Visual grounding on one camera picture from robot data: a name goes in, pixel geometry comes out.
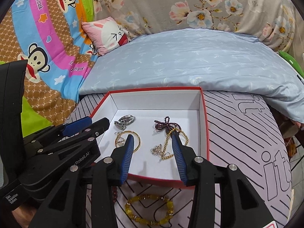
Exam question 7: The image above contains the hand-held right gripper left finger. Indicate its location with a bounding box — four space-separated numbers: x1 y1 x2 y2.
28 134 135 228

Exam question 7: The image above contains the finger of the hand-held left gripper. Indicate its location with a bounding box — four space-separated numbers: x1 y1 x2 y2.
31 117 110 162
24 116 93 148

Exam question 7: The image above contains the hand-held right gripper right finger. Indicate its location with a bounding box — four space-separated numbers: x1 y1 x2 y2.
171 134 274 228

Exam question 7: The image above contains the silver flower earring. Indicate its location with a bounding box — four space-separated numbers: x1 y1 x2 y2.
115 131 127 148

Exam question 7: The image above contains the gold bead bracelet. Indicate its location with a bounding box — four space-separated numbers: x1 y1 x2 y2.
158 130 189 161

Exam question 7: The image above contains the gold bangle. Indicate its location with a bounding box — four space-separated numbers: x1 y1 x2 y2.
115 130 141 154

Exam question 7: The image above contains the thin silver chain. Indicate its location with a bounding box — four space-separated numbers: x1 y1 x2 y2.
149 143 167 156

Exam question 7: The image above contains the silver wristwatch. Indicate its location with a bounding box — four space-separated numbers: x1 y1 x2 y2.
114 114 136 131

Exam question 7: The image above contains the purple bead string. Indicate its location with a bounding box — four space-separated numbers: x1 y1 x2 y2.
154 116 182 134

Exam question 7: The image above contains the red cardboard box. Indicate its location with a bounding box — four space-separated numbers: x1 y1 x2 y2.
89 87 211 189

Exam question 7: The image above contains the monkey print blanket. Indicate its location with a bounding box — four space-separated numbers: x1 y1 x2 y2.
0 0 112 127

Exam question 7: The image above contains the pink bunny pillow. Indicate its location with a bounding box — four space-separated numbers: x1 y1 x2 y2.
81 17 131 55

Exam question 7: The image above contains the light blue quilt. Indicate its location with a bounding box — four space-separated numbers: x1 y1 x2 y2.
78 28 304 124

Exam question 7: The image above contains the grey floral quilt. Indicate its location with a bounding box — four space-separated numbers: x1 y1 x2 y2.
91 0 298 53

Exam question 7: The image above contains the green plastic object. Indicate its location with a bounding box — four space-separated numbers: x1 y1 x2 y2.
279 50 304 77

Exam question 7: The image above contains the beige pleated fabric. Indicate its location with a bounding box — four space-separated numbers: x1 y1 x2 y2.
286 1 304 53

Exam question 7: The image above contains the dark red bead bracelet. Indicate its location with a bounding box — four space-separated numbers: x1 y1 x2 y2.
111 186 119 204

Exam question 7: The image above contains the yellow bead bracelet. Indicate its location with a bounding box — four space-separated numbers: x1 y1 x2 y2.
125 194 174 226

